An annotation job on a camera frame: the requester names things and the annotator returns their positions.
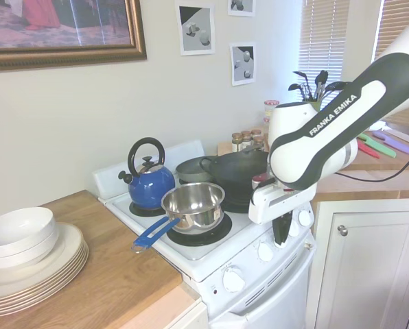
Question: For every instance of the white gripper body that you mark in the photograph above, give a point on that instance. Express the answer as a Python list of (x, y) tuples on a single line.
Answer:
[(269, 205)]

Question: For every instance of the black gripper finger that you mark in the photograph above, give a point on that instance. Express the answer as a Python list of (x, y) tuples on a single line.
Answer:
[(278, 231), (287, 224)]

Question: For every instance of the white burner knob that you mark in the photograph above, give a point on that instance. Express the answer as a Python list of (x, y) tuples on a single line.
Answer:
[(265, 253), (305, 218), (295, 229), (282, 245)]

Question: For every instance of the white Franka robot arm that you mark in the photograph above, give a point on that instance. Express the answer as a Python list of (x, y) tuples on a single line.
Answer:
[(328, 144)]

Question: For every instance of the white electric stove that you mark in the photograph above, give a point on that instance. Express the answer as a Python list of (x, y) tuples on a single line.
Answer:
[(225, 248)]

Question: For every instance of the dark round pan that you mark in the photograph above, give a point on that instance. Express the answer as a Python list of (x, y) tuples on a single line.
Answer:
[(239, 208)]

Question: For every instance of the black wok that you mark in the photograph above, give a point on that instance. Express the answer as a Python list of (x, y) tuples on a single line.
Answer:
[(235, 171)]

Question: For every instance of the silver cabinet knob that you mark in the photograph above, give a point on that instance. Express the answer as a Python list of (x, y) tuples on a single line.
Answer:
[(342, 230)]

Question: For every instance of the spice jar brown lid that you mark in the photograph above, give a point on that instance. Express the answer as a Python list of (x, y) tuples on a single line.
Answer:
[(246, 138), (237, 142), (258, 141), (256, 133)]

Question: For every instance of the large white oven knob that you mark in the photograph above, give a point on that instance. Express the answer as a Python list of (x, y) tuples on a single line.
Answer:
[(233, 279)]

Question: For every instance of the wooden cutting board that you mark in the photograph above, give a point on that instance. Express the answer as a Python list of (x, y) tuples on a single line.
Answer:
[(225, 149)]

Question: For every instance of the black coil burner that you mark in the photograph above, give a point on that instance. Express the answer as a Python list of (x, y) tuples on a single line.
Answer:
[(139, 211), (204, 239)]

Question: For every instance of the glass jar red checkered lid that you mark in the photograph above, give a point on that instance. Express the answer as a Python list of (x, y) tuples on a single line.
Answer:
[(271, 109), (266, 120)]

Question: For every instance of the grey frying pan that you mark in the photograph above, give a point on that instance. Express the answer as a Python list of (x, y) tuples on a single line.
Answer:
[(190, 171)]

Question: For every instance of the white panelled cabinet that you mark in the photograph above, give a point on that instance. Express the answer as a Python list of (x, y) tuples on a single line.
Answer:
[(369, 267)]

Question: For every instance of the green utensil holder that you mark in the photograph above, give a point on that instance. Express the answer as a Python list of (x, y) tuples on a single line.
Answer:
[(312, 104)]

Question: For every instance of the red knife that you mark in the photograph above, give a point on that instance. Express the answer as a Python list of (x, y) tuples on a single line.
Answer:
[(369, 150)]

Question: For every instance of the green knife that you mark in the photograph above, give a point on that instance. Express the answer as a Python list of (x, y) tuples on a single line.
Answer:
[(379, 145)]

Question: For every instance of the cream base cabinet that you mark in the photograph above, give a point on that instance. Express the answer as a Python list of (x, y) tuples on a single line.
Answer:
[(190, 315)]

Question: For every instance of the black ladle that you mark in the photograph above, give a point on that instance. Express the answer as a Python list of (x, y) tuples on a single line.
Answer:
[(294, 86)]

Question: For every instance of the black slotted spoon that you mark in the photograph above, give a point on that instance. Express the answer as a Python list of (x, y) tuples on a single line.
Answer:
[(336, 85)]

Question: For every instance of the black spatula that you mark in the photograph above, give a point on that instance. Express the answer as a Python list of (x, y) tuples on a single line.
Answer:
[(322, 77)]

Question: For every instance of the purple knife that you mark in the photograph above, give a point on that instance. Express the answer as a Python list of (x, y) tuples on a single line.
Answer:
[(400, 142)]

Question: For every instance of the medium grey paper print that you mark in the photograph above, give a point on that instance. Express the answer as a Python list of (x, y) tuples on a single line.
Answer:
[(243, 65)]

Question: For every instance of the narrow wooden window blind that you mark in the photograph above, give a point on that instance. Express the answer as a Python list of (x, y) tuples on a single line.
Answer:
[(324, 34)]

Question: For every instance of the large grey paper print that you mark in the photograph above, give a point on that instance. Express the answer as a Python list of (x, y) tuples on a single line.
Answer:
[(196, 31)]

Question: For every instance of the small grey paper print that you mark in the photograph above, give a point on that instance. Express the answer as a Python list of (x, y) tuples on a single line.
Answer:
[(241, 7)]

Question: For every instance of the white plate gold rim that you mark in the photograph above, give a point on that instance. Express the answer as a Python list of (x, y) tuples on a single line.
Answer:
[(19, 299), (69, 246), (19, 303), (19, 291), (19, 295)]

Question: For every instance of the wide wooden window blind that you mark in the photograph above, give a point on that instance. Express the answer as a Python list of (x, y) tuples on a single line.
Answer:
[(396, 24)]

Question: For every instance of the white bowl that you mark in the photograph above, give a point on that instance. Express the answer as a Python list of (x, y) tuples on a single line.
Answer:
[(15, 226), (26, 247), (26, 258)]

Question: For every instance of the gold framed painting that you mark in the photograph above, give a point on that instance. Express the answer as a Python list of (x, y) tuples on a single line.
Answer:
[(53, 20)]

